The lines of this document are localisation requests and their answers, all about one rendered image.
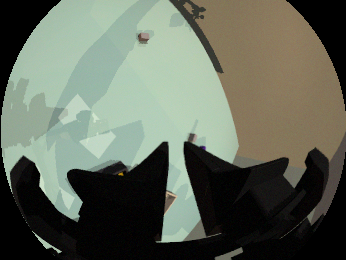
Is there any tan shallow tray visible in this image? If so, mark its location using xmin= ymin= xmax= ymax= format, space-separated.
xmin=164 ymin=190 xmax=177 ymax=215

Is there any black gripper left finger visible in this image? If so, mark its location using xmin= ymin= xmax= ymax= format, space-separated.
xmin=67 ymin=141 xmax=169 ymax=242

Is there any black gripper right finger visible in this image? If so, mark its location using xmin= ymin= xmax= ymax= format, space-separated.
xmin=182 ymin=141 xmax=289 ymax=236

